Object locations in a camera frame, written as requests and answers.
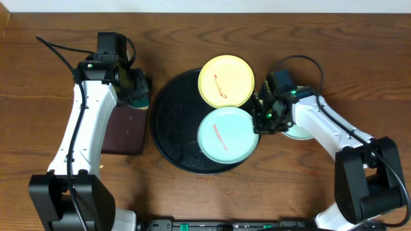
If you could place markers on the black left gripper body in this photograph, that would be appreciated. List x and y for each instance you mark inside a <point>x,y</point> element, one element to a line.
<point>139,88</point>

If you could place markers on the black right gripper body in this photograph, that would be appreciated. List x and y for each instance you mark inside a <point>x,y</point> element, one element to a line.
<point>266,122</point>

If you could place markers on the mint green plate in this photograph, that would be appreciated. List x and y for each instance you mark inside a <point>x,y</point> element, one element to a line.
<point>298,133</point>
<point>226,135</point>

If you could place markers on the green and yellow sponge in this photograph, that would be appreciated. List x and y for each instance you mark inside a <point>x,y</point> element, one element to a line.
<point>140,103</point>

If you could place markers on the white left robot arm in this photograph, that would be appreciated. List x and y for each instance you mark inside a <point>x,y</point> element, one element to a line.
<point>109,113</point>

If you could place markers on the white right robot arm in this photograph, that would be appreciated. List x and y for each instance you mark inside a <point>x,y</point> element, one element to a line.
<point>368,175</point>

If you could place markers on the black rectangular tray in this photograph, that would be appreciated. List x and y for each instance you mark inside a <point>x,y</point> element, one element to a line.
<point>126,129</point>

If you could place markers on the round black tray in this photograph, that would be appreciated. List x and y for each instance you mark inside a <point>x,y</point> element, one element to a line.
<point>176,115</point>

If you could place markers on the yellow plate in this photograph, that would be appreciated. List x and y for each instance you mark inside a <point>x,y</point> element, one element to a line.
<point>226,81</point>

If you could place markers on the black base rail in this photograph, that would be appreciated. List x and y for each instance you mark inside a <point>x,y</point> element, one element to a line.
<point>227,225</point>

